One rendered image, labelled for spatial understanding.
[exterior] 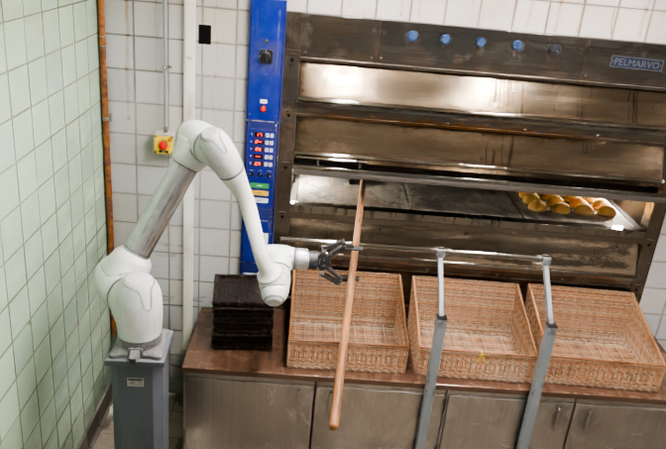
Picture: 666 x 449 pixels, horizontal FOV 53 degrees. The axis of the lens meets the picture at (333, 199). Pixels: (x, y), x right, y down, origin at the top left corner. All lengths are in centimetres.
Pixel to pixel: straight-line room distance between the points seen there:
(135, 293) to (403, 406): 144
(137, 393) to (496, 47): 210
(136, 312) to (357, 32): 156
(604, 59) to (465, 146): 73
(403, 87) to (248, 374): 149
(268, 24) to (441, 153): 101
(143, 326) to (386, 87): 153
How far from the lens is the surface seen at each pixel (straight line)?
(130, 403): 262
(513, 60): 325
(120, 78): 327
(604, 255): 372
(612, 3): 333
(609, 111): 342
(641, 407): 356
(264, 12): 307
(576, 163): 345
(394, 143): 323
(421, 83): 318
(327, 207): 332
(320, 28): 311
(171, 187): 253
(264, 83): 312
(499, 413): 337
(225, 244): 344
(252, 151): 321
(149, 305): 242
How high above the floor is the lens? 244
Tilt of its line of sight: 22 degrees down
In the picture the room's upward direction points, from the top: 5 degrees clockwise
